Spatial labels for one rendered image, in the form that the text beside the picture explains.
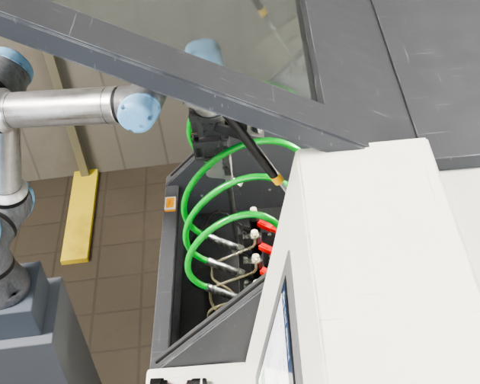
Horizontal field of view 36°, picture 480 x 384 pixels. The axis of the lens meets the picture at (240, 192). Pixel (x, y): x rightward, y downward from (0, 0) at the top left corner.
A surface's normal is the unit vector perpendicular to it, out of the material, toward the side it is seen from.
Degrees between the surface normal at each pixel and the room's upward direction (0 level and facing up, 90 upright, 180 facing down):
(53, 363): 90
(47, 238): 0
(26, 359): 90
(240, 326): 90
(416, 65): 0
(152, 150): 90
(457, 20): 0
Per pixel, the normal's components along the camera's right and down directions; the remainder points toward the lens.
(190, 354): 0.02, 0.65
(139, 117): -0.19, 0.65
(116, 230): -0.10, -0.76
